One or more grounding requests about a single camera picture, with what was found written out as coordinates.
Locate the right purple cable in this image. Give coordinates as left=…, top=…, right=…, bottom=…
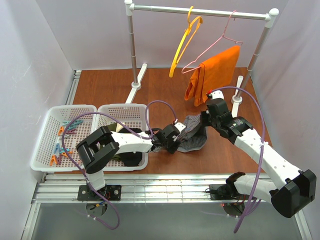
left=208, top=86, right=266, bottom=234

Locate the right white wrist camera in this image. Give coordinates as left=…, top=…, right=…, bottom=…
left=206, top=90, right=224, bottom=100

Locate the orange clothespin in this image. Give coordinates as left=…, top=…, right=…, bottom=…
left=49, top=154, right=61, bottom=167
left=57, top=126, right=65, bottom=136

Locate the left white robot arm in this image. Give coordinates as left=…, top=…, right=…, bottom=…
left=76, top=122, right=186, bottom=191

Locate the pink wire hanger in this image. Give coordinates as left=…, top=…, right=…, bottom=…
left=181, top=10, right=243, bottom=74

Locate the olive green garment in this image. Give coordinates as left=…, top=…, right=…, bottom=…
left=107, top=122, right=123, bottom=132

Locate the black garment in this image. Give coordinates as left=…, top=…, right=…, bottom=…
left=112, top=128, right=143, bottom=167

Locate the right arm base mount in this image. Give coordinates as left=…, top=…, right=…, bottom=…
left=204, top=184, right=233, bottom=200

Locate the teal clothespin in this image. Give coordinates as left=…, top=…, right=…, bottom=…
left=61, top=119, right=84, bottom=131

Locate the purple cable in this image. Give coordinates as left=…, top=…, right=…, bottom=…
left=208, top=86, right=266, bottom=234
left=61, top=100, right=179, bottom=230

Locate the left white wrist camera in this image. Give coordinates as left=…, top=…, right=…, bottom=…
left=173, top=122, right=186, bottom=136

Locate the white clothespin basket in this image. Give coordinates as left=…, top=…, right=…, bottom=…
left=30, top=104, right=97, bottom=172

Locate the orange towel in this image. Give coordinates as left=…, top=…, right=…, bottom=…
left=184, top=45, right=241, bottom=107

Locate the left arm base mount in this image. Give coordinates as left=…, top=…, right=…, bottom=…
left=77, top=184, right=122, bottom=201

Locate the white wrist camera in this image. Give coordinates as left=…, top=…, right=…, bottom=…
left=173, top=122, right=186, bottom=136
left=206, top=90, right=224, bottom=100

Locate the cream garment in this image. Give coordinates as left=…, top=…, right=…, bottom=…
left=115, top=123, right=128, bottom=133

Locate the aluminium rail frame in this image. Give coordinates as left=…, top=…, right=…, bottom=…
left=20, top=69, right=313, bottom=240

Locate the white laundry basket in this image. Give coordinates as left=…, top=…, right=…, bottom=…
left=97, top=103, right=148, bottom=172

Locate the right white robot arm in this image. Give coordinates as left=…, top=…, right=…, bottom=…
left=201, top=98, right=317, bottom=218

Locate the grey striped underwear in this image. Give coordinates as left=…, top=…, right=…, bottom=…
left=177, top=114, right=207, bottom=153

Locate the yellow plastic hanger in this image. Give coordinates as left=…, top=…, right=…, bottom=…
left=168, top=6, right=203, bottom=78

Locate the orange clothespin front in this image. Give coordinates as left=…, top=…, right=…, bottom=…
left=49, top=154, right=61, bottom=167

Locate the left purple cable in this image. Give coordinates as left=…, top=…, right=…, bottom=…
left=61, top=100, right=179, bottom=230

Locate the silver clothes rack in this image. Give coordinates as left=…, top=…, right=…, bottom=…
left=124, top=0, right=280, bottom=117

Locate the blue clothespin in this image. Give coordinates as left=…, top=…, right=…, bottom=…
left=53, top=143, right=64, bottom=156

